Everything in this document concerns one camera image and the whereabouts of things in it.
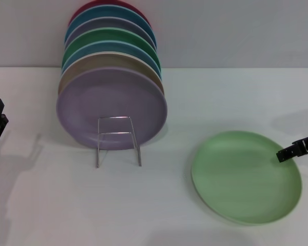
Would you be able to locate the light green plate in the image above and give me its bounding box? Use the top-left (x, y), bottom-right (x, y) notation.
top-left (190, 130), bottom-right (303, 227)

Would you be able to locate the maroon plate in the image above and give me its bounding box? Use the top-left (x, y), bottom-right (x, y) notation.
top-left (68, 0), bottom-right (152, 29)

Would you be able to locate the lavender plate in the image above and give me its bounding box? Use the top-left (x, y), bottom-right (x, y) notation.
top-left (55, 67), bottom-right (168, 151)

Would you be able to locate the blue plate, light-blue rim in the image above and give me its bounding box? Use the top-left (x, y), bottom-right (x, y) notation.
top-left (61, 39), bottom-right (162, 81)

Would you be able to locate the grey-purple plate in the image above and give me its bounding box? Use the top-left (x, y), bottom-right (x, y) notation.
top-left (64, 17), bottom-right (157, 49)

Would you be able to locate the beige plate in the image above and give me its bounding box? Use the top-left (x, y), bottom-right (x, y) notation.
top-left (57, 51), bottom-right (165, 100)

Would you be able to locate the dark green plate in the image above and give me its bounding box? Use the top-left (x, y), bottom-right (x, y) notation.
top-left (61, 27), bottom-right (161, 70)

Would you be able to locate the metal wire plate rack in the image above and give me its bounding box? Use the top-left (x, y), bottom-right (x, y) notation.
top-left (96, 116), bottom-right (142, 169)

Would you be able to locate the teal blue plate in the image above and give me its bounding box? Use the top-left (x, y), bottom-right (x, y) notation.
top-left (64, 5), bottom-right (157, 49)

